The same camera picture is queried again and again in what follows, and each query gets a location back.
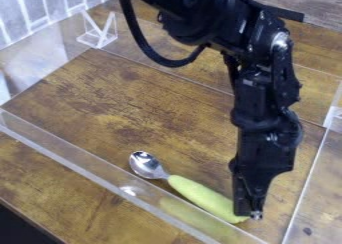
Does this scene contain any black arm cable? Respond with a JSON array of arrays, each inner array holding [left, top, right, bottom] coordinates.
[[118, 0, 209, 69]]

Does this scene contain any clear acrylic right barrier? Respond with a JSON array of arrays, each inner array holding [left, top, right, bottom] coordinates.
[[282, 81, 342, 244]]

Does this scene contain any clear acrylic barrier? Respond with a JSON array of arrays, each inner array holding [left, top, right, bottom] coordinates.
[[0, 109, 268, 244], [282, 81, 342, 244]]

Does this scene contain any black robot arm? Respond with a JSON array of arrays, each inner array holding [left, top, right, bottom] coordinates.
[[119, 0, 304, 220]]

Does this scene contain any black wall strip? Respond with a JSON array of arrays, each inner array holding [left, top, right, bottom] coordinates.
[[265, 5, 305, 22]]

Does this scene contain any clear acrylic front barrier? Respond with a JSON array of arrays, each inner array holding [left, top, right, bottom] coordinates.
[[0, 109, 268, 244]]

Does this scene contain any green handled metal spoon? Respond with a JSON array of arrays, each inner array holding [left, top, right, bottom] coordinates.
[[129, 151, 249, 224]]

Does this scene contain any clear acrylic corner bracket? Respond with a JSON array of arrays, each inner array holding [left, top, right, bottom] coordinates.
[[76, 11, 118, 49]]

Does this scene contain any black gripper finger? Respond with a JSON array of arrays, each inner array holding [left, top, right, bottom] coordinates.
[[233, 178, 245, 216], [245, 187, 268, 220]]

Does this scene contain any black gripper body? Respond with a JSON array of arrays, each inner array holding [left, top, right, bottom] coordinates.
[[227, 109, 306, 199]]

